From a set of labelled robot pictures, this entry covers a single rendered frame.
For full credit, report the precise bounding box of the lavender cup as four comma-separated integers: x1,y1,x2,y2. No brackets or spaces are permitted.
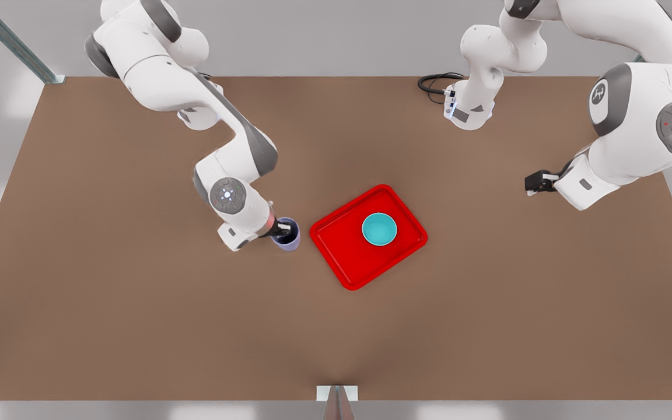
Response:
270,217,301,252

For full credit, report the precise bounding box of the teal bowl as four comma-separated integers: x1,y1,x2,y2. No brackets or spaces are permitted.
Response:
362,212,398,247

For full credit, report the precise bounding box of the red tray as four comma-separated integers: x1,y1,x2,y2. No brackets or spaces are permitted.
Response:
309,184,429,291

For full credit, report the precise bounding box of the black cable loop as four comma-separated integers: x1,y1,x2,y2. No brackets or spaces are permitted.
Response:
418,72,467,105

